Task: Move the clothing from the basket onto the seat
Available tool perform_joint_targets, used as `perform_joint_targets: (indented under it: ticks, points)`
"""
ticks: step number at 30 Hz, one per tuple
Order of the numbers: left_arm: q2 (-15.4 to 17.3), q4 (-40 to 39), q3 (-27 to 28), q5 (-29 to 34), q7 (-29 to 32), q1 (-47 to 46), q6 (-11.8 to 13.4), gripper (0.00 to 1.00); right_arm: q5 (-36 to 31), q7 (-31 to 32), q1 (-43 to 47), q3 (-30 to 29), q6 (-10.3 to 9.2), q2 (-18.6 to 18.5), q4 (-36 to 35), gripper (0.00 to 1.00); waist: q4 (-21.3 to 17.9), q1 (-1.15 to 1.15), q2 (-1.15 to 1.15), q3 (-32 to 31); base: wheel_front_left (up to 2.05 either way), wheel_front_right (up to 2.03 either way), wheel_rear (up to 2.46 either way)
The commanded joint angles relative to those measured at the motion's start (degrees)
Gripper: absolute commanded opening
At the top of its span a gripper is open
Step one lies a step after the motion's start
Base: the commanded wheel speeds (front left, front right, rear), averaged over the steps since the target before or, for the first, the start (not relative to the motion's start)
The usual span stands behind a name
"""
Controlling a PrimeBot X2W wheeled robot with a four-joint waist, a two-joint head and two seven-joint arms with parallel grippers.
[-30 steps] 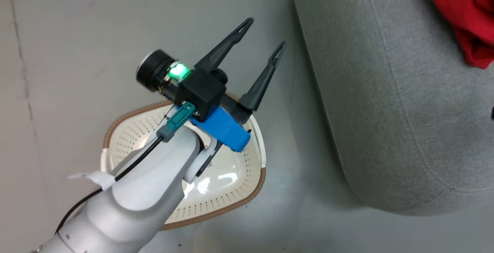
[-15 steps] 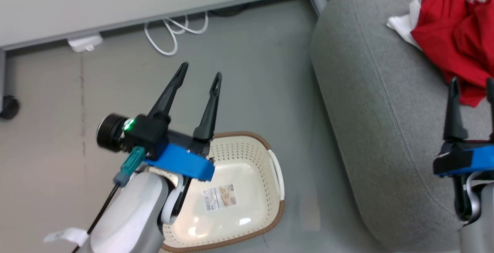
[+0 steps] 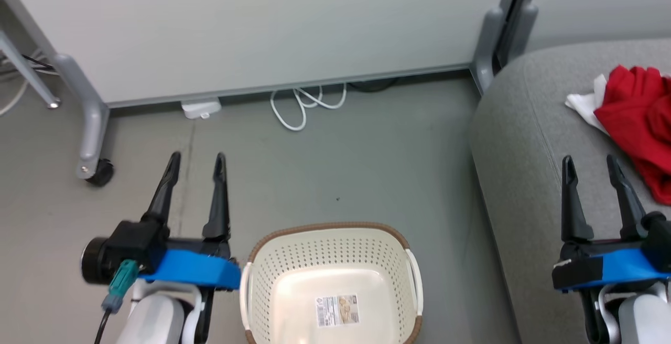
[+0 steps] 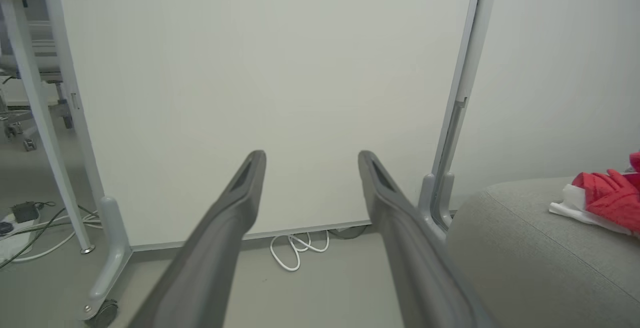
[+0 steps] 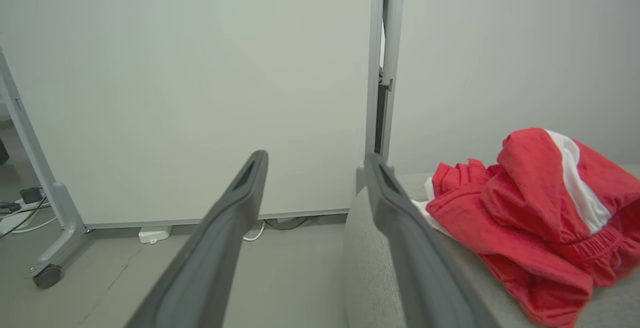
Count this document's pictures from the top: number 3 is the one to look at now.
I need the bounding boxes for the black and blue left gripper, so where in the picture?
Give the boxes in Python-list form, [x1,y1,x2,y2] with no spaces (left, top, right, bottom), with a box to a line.
[80,151,242,289]

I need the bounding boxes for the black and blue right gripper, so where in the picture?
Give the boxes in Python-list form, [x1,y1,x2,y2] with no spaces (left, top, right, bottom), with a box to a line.
[552,154,671,293]

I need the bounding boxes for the red garment with white sleeve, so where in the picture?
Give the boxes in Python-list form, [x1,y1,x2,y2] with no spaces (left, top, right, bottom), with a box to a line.
[565,64,671,143]

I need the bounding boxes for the cream perforated laundry basket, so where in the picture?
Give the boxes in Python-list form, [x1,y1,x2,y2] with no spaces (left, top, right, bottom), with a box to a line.
[240,222,424,344]

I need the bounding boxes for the printed paper basket sticker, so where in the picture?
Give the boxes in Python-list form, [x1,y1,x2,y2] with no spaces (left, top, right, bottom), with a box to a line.
[315,294,361,328]

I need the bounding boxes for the grey fabric sofa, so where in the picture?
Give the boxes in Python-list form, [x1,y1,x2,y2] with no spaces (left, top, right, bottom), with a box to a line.
[469,39,671,344]

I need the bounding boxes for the black caster wheel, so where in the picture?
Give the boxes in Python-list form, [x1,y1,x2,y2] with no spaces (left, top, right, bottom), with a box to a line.
[85,158,115,187]

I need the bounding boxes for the long grey partition foot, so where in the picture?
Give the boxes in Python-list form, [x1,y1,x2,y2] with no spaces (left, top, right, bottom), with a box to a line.
[50,53,111,181]

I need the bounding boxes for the wide white partition panel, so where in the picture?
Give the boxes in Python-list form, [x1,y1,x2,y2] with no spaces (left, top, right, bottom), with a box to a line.
[0,0,513,109]

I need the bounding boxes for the short grey partition foot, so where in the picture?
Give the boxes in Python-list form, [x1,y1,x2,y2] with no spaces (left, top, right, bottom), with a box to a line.
[503,3,539,65]
[470,7,504,96]

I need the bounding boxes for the grey metal table leg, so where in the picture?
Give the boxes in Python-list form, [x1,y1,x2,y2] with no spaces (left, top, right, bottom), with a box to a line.
[0,29,61,110]

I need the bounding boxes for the narrow white partition panel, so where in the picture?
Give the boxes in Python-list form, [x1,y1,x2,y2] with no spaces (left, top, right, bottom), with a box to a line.
[527,0,671,53]

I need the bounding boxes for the left black cable teal plug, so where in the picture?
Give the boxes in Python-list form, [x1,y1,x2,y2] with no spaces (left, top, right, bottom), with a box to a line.
[93,259,140,344]

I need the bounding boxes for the white coiled floor cable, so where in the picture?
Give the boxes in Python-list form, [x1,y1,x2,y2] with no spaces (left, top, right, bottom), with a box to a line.
[270,83,348,132]

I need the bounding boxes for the thin black floor cables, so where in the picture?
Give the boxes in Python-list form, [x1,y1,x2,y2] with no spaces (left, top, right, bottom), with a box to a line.
[21,53,56,73]

